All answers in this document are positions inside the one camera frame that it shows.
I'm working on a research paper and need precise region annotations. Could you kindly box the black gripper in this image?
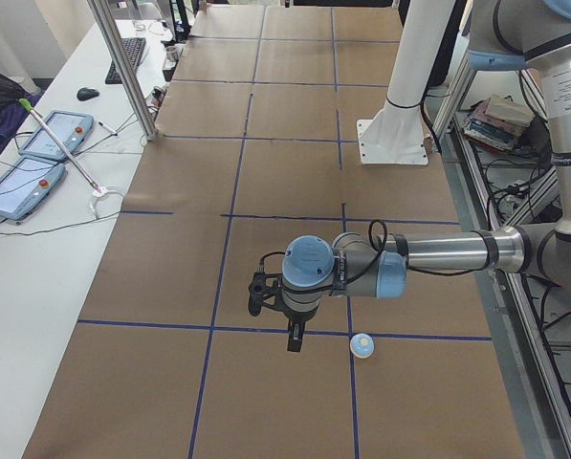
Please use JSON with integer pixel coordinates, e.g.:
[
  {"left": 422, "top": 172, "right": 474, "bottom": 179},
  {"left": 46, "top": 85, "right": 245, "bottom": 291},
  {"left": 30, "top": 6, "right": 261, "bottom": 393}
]
[{"left": 283, "top": 306, "right": 317, "bottom": 353}]

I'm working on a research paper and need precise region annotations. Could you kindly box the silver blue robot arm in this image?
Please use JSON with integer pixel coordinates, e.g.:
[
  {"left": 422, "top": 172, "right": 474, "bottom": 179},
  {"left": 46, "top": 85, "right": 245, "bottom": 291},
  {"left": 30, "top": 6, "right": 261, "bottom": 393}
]
[{"left": 275, "top": 1, "right": 571, "bottom": 352}]

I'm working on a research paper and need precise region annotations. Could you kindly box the brown paper table cover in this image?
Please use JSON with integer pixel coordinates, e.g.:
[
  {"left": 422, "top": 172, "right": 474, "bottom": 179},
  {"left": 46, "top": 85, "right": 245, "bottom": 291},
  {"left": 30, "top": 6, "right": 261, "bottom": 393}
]
[{"left": 24, "top": 6, "right": 524, "bottom": 458}]

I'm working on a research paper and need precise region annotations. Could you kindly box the black marker pen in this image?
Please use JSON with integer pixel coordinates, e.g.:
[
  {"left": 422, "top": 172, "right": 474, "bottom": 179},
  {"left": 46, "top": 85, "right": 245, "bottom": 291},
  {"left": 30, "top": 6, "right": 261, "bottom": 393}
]
[{"left": 98, "top": 121, "right": 119, "bottom": 137}]

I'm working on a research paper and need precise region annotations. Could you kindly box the stack of books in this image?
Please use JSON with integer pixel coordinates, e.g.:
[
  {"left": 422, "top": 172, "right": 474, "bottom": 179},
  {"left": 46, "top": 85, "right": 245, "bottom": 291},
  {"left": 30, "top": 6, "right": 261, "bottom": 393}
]
[{"left": 463, "top": 95, "right": 535, "bottom": 151}]

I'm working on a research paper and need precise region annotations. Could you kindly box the upper teach pendant tablet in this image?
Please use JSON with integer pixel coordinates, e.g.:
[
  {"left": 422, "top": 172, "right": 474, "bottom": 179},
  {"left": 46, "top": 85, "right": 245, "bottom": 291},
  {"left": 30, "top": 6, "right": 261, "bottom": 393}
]
[{"left": 19, "top": 110, "right": 95, "bottom": 162}]

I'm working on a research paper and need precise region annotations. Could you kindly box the teach pendant tablet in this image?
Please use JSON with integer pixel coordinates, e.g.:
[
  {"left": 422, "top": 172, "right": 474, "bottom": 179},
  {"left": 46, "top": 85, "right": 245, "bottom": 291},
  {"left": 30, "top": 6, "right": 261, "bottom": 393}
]
[
  {"left": 0, "top": 156, "right": 66, "bottom": 221},
  {"left": 19, "top": 110, "right": 95, "bottom": 162}
]

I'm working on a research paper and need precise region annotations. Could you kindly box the small metal cup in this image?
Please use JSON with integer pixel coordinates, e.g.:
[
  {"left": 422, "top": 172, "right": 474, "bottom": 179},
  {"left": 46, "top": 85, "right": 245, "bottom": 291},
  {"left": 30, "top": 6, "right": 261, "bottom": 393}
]
[{"left": 165, "top": 46, "right": 179, "bottom": 62}]

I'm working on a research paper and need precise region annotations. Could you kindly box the lower teach pendant tablet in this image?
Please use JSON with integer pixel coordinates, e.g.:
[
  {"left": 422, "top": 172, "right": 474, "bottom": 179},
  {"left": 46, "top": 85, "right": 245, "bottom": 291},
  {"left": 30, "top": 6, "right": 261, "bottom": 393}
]
[{"left": 0, "top": 156, "right": 66, "bottom": 221}]

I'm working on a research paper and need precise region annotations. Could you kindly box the black computer mouse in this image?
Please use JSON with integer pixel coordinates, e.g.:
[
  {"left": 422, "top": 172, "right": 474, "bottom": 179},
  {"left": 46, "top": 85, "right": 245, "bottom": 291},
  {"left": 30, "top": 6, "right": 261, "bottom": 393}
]
[{"left": 77, "top": 87, "right": 99, "bottom": 101}]

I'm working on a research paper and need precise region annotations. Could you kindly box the black computer keyboard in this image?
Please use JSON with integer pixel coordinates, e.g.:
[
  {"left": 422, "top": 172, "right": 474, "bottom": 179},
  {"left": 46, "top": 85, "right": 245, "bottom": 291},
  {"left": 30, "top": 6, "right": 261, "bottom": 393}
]
[{"left": 104, "top": 36, "right": 147, "bottom": 85}]

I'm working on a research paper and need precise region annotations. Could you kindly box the silver rod green tip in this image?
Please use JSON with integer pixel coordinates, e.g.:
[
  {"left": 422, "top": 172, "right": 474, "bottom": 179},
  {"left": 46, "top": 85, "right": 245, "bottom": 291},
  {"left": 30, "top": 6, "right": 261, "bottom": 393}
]
[{"left": 18, "top": 98, "right": 105, "bottom": 197}]

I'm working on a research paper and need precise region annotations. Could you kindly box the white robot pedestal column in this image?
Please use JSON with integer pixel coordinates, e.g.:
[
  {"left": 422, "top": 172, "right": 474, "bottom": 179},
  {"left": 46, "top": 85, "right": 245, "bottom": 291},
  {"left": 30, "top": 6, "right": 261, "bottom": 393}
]
[{"left": 357, "top": 0, "right": 466, "bottom": 165}]

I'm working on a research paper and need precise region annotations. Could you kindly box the black floor cable bundle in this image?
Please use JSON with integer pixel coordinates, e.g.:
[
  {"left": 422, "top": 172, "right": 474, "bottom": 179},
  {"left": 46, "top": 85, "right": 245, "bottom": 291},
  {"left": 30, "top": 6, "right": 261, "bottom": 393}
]
[{"left": 483, "top": 142, "right": 561, "bottom": 230}]

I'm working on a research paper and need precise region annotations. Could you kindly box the aluminium side frame rail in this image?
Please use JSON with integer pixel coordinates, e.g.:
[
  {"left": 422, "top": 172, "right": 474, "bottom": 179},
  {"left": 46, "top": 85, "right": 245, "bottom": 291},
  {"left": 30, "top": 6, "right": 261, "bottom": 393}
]
[{"left": 433, "top": 58, "right": 571, "bottom": 458}]

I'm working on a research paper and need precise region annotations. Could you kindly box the aluminium frame post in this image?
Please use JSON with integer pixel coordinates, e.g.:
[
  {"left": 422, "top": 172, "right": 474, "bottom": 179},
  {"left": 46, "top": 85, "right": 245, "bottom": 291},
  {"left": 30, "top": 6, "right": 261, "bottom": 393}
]
[{"left": 88, "top": 0, "right": 157, "bottom": 142}]

